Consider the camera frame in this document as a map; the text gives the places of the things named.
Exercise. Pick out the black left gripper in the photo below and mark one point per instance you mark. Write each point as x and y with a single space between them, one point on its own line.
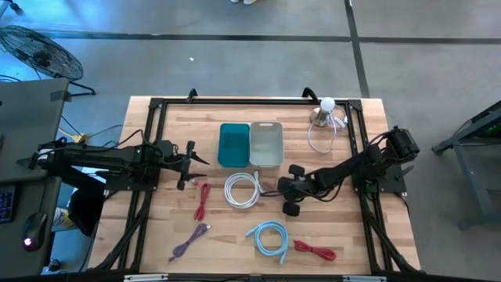
182 164

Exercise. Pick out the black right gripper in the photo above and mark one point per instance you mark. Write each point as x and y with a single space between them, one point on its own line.
291 186

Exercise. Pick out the grey plastic bin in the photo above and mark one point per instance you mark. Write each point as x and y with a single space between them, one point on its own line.
266 145

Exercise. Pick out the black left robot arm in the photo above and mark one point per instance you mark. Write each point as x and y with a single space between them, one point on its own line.
98 156

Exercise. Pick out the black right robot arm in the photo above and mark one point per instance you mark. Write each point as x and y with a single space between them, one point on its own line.
352 168

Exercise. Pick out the teal plastic bin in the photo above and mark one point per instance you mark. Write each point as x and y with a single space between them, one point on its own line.
234 145

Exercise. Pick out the brass lamp with white bulb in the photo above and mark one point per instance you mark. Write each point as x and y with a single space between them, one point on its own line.
323 113

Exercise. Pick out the black bag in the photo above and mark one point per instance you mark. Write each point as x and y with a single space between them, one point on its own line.
86 211

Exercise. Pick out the yellow power plug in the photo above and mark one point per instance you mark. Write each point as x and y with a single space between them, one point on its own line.
80 138

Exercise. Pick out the yellow printed packet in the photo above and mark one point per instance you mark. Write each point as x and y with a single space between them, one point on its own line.
62 219

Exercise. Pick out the black desk clamp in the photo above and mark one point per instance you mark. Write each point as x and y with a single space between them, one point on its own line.
25 161

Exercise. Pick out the black computer mouse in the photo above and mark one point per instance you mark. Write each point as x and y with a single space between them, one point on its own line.
34 231

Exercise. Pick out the grey side desk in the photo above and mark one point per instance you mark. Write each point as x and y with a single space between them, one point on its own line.
27 117

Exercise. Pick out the dark metal cart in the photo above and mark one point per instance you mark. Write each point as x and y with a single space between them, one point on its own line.
475 188

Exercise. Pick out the black floor fan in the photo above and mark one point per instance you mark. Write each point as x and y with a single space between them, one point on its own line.
41 55

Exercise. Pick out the black keyboard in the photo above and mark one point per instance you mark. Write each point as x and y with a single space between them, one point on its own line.
6 203

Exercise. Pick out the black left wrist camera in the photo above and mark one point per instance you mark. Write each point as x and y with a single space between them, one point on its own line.
165 147

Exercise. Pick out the black aluminium table frame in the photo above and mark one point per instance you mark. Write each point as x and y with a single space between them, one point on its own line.
250 102

